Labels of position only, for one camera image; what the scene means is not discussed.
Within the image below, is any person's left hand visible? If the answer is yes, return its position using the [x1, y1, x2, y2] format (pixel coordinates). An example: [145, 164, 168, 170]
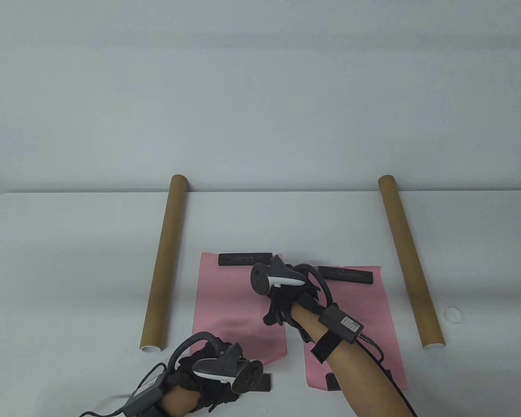
[168, 343, 265, 411]

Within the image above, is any person's right hand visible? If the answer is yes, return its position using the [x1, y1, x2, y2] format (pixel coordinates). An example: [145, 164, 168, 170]
[263, 263, 326, 328]

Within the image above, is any pink paper sheet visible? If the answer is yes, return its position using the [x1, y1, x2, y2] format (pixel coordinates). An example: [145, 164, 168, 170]
[190, 253, 287, 367]
[297, 266, 409, 390]

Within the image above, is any brown cardboard mailing tube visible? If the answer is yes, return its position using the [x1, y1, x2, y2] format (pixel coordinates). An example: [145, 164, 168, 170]
[140, 175, 188, 352]
[378, 175, 446, 350]

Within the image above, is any person's left forearm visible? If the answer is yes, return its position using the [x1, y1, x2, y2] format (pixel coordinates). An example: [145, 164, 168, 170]
[158, 387, 200, 417]

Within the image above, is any person's right forearm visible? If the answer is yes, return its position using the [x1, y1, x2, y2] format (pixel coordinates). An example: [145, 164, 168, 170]
[293, 304, 417, 417]

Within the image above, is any gray tracking controller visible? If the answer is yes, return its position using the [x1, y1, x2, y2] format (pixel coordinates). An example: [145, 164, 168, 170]
[251, 255, 334, 309]
[167, 332, 264, 394]

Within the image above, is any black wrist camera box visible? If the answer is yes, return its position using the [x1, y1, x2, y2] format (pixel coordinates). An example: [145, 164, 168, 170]
[318, 305, 364, 344]
[124, 376, 168, 417]

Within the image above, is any thin dark cable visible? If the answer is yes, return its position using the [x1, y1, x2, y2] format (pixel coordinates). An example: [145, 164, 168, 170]
[80, 363, 168, 417]
[358, 334, 417, 417]

